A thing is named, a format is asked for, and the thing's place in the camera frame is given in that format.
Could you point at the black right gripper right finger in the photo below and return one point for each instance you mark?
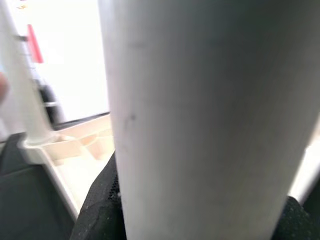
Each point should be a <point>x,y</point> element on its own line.
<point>297,223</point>

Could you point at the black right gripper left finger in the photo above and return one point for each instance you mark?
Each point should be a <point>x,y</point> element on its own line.
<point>100,215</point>

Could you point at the white plastic table top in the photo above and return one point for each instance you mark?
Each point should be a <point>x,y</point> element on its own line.
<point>67,160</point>

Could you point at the white plastic table leg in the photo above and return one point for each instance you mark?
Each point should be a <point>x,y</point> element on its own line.
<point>200,112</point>
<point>27,87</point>

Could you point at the black backpack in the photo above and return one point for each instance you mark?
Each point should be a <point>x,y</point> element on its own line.
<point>51,105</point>

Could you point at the red plastic strip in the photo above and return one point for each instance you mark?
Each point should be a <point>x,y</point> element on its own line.
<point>35,45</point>

